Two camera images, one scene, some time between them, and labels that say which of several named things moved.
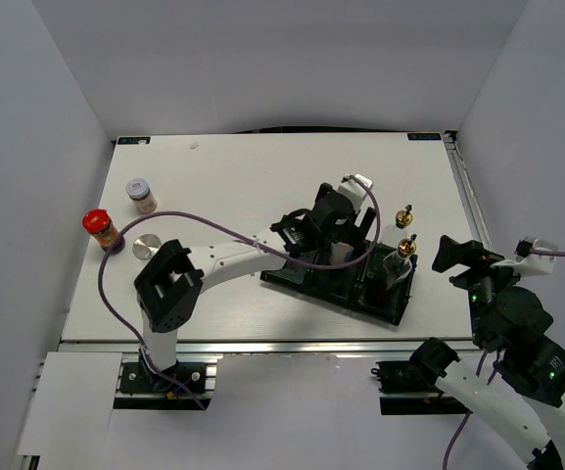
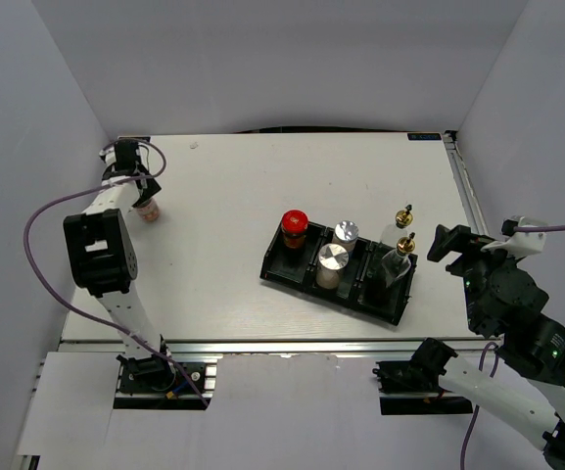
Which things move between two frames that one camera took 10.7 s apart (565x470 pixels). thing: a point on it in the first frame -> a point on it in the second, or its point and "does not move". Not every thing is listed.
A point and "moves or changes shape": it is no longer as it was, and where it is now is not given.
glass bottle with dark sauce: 397,264 does not move
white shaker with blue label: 341,253 moves or changes shape
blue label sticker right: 423,136 does not move
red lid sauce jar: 99,223 moves or changes shape
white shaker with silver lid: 146,246 -> 331,258
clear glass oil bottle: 398,234 does not move
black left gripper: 354,234 -> 153,188
